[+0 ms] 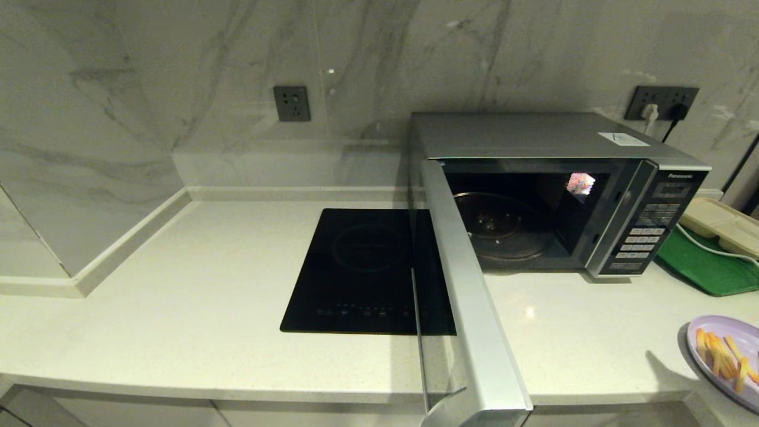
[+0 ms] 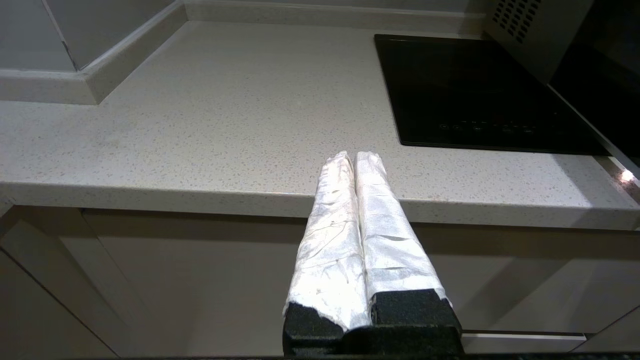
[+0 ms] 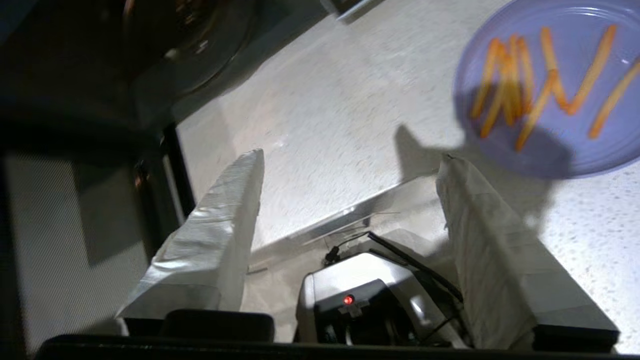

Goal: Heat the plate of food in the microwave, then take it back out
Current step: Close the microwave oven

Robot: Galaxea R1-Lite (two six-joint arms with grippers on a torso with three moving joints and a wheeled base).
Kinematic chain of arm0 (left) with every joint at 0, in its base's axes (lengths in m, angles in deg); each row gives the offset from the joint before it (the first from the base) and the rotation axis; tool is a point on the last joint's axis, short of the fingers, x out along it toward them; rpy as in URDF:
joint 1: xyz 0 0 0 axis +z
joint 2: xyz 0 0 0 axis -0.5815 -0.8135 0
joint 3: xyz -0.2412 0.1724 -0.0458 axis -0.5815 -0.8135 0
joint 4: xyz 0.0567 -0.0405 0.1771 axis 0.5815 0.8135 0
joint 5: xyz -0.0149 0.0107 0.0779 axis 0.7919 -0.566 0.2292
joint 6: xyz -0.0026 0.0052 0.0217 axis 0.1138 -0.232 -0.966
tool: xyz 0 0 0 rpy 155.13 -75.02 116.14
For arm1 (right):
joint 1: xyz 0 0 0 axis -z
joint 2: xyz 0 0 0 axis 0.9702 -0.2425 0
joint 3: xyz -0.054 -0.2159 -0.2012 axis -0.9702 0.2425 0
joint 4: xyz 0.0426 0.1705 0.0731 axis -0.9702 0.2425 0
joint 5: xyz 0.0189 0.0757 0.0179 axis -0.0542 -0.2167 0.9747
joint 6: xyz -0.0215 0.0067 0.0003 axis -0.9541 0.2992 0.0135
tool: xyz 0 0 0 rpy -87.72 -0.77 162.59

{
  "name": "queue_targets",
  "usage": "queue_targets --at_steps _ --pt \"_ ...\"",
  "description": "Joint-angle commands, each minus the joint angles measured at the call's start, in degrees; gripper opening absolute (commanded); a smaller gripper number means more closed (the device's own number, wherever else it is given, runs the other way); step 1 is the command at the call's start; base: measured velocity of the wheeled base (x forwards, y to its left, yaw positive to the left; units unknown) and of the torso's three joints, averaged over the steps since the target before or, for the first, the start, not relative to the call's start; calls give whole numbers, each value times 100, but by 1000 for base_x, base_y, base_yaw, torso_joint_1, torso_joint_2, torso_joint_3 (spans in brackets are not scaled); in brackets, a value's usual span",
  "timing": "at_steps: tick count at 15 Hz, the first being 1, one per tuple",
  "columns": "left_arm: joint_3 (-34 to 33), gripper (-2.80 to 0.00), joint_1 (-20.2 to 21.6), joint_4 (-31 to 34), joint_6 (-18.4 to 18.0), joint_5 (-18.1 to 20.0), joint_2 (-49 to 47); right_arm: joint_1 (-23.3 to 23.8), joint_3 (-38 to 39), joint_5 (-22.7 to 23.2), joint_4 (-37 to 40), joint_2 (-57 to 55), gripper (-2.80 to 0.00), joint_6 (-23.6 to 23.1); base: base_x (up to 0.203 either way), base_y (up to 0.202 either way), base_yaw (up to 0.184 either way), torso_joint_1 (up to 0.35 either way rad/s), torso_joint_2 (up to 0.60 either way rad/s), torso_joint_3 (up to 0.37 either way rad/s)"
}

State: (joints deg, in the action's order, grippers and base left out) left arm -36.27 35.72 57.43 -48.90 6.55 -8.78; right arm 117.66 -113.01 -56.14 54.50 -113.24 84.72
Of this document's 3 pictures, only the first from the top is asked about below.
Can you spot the black glass microwave door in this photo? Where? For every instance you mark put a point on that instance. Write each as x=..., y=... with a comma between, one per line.
x=474, y=308

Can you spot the purple round plate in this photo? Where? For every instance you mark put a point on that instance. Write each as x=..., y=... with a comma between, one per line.
x=702, y=367

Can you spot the silver Panasonic microwave oven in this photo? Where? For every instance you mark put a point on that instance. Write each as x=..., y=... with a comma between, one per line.
x=522, y=136

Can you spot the black induction cooktop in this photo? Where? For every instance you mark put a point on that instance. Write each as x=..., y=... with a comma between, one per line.
x=356, y=273

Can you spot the white label sticker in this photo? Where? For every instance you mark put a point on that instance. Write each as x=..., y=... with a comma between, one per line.
x=622, y=139

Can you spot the white power plug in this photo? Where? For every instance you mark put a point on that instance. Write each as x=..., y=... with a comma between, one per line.
x=649, y=112

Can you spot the grey cabinet front panel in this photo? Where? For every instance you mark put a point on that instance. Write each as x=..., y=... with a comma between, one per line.
x=605, y=417

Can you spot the black power plug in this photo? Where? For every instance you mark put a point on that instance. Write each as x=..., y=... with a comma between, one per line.
x=679, y=112

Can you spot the green plastic tray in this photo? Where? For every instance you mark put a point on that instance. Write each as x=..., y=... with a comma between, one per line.
x=705, y=271

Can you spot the grey single wall socket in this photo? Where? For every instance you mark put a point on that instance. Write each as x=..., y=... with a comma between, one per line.
x=292, y=104

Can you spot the grey double wall socket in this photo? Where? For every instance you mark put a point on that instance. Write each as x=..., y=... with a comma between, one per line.
x=665, y=94

